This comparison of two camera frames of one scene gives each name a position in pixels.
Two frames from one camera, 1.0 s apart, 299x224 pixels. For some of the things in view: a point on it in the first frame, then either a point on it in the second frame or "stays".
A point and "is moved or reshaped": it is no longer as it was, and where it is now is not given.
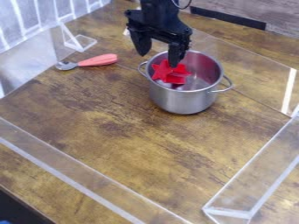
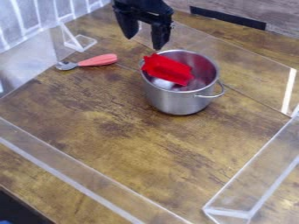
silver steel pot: x=194 y=95 is moved or reshaped
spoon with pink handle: x=101 y=59 stays
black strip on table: x=232 y=18 stays
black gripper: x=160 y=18 -> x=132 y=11
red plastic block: x=173 y=74 is moved or reshaped
